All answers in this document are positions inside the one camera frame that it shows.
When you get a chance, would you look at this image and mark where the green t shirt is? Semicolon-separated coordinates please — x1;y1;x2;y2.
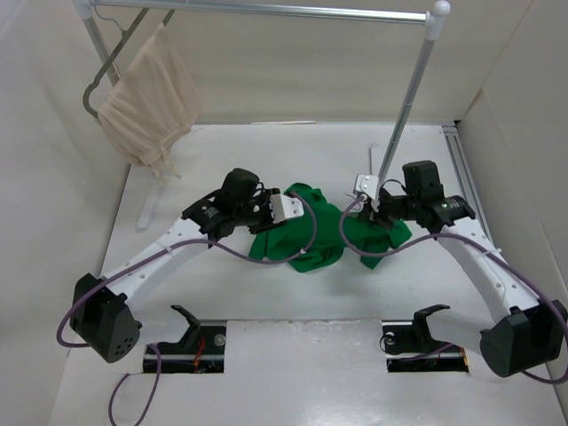
248;183;412;273

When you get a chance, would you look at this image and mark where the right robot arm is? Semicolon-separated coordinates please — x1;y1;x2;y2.
353;161;567;377

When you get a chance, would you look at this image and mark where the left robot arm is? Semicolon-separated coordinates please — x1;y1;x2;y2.
69;168;304;364

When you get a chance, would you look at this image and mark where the grey hanger with beige garment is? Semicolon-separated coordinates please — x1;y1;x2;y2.
82;1;159;120

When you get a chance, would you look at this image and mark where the beige hanging garment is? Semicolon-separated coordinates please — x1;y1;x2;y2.
97;24;203;178

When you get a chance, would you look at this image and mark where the metal clothes rack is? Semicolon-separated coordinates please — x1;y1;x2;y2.
73;1;452;181

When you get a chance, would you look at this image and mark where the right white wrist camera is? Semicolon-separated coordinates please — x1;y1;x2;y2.
353;174;380;211

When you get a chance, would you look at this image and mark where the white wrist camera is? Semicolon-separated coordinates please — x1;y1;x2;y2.
353;174;380;211
269;193;304;224

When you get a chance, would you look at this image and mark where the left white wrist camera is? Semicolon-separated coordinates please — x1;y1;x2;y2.
269;193;304;224

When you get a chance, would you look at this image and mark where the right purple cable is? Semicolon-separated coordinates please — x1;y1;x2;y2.
338;193;568;384

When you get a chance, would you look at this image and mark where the purple cable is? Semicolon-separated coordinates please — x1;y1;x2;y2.
56;191;319;426
338;193;568;384

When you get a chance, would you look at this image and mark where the aluminium rail on table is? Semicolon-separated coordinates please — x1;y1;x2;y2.
442;123;493;241

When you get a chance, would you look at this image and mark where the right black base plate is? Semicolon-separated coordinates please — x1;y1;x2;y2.
379;321;469;374

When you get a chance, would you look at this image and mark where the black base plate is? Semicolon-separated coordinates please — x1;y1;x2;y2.
379;321;469;374
158;320;227;375

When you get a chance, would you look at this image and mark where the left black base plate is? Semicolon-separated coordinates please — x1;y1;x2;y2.
158;320;227;375

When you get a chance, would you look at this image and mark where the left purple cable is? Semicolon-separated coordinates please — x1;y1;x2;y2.
56;191;319;426

